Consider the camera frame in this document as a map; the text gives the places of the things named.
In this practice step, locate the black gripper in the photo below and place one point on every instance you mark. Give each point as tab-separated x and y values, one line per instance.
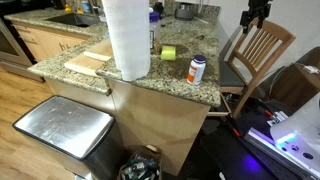
259	9

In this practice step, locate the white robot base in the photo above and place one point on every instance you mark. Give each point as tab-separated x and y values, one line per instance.
295	140

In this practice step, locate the clear container with purple lid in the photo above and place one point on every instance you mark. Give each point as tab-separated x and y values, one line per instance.
154	22

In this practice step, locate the wooden chair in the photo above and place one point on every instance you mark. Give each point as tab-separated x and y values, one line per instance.
252	56

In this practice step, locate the dark seat cushion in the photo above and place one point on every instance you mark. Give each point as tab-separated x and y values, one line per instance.
228	77

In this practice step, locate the grey round pot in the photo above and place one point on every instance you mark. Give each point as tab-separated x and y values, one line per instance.
184	12

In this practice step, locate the white pill bottle purple cap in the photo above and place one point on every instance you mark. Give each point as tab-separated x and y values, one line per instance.
196	69

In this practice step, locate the yellow-green tape roll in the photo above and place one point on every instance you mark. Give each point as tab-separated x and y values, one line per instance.
168	53

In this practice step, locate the white paper towel roll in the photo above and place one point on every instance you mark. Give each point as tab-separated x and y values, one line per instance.
128	26

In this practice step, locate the wooden cutting board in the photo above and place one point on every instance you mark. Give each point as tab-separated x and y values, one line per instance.
91	59

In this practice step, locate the kitchen sink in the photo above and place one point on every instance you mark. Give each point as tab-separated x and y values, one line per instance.
74	19

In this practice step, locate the paper bag of recyclables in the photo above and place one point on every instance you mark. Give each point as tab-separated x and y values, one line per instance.
145	163

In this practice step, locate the stainless steel trash can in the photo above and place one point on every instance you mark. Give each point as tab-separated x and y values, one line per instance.
84	140

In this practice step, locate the stainless steel oven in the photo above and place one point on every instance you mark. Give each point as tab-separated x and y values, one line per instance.
15	57

